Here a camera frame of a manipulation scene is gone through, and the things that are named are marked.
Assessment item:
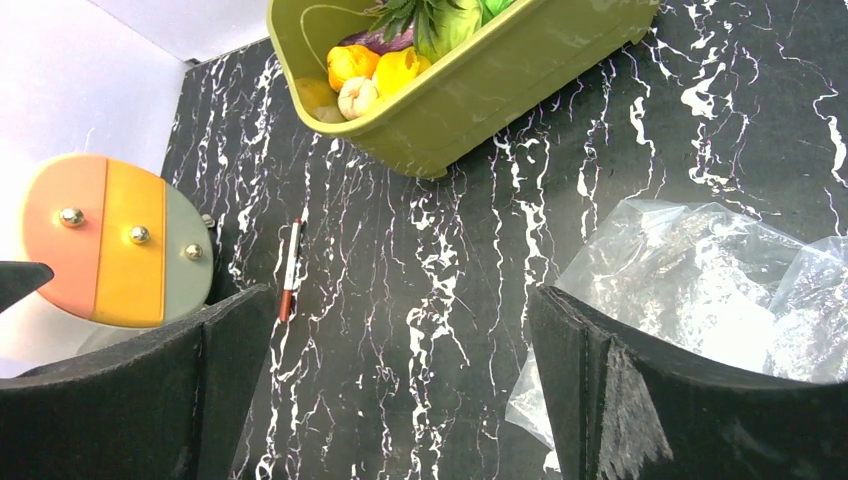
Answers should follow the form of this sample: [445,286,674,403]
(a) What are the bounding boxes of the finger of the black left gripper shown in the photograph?
[0,261,54,313]

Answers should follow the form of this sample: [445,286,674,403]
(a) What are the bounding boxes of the red and white pen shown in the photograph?
[278,218,303,323]

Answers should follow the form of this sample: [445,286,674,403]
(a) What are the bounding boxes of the beige toy garlic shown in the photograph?
[337,76,380,120]

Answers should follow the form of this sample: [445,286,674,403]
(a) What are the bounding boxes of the green toy cabbage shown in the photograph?
[418,0,483,63]

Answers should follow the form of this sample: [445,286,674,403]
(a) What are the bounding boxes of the orange toy fruit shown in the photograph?
[326,44,381,92]

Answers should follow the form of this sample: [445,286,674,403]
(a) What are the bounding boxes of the clear zip top bag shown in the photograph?
[506,200,847,478]

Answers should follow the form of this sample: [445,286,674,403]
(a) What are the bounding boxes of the toy pineapple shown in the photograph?
[363,0,464,46]

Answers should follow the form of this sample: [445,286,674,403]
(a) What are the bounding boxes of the purple toy eggplant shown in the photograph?
[338,27,415,55]

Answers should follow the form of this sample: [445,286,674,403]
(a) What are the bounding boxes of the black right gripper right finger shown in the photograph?
[528,286,847,479]

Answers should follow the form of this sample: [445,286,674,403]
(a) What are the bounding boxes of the yellow toy star fruit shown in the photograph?
[372,47,431,99]

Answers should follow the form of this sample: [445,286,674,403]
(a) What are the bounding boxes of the olive green plastic bin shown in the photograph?
[267,0,659,178]

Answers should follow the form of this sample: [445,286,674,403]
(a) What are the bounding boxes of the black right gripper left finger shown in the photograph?
[1,285,277,479]

